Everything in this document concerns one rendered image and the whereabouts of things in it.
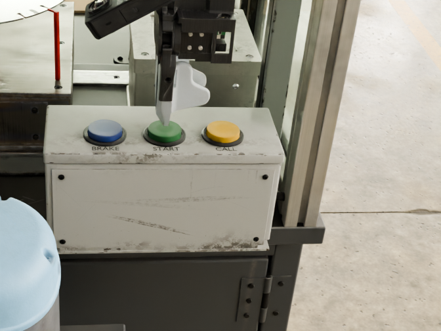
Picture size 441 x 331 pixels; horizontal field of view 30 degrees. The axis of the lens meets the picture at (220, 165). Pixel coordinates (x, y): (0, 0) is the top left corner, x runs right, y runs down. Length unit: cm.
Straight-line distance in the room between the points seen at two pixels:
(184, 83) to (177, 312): 40
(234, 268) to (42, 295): 50
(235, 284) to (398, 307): 104
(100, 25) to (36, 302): 32
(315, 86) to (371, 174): 165
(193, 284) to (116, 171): 27
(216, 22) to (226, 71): 29
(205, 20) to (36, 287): 35
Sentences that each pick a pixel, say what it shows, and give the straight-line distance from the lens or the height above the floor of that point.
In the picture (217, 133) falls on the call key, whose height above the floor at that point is 91.
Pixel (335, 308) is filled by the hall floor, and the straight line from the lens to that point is 211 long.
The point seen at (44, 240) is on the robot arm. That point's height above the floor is 97.
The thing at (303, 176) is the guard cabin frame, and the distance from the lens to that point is 105.
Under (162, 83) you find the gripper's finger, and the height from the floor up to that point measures 99.
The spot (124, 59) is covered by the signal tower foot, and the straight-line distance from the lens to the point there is 146.
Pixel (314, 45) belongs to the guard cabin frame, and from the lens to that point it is 96.
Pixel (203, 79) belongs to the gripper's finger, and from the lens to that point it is 96.
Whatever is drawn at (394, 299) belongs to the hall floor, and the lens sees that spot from 218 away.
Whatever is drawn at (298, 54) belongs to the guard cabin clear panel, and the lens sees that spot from 111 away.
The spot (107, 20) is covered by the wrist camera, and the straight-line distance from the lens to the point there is 88.
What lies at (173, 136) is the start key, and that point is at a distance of 96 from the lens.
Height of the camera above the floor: 142
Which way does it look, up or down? 34 degrees down
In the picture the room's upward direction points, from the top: 6 degrees clockwise
